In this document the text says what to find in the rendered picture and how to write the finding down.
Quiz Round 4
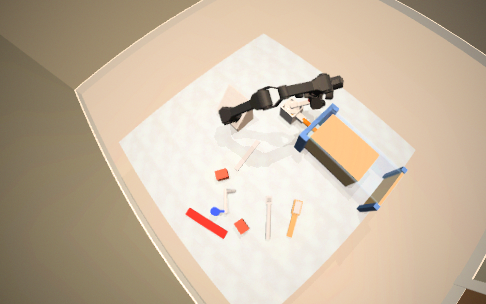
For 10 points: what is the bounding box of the grey metal cylinder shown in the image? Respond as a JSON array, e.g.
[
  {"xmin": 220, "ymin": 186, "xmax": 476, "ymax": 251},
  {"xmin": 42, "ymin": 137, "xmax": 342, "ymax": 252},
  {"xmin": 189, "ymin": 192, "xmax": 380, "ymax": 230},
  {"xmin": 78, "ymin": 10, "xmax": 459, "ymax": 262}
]
[{"xmin": 265, "ymin": 195, "xmax": 272, "ymax": 239}]

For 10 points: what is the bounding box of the red flat bar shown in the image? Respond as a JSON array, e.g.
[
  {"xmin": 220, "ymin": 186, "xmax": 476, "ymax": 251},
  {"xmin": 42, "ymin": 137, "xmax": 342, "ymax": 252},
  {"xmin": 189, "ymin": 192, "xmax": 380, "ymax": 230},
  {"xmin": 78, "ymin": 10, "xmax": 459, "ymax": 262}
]
[{"xmin": 186, "ymin": 208, "xmax": 228, "ymax": 239}]

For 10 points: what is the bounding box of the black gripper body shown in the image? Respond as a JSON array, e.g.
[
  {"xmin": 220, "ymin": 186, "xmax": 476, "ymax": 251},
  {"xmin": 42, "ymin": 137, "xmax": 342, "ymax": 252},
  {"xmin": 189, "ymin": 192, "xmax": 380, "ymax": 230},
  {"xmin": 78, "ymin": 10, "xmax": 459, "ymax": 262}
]
[{"xmin": 295, "ymin": 92, "xmax": 334, "ymax": 100}]

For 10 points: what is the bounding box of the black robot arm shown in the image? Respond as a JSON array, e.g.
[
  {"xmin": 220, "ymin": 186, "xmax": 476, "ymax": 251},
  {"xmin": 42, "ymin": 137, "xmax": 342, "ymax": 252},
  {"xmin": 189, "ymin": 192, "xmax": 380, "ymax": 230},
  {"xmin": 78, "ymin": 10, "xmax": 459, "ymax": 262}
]
[{"xmin": 218, "ymin": 73, "xmax": 344, "ymax": 125}]

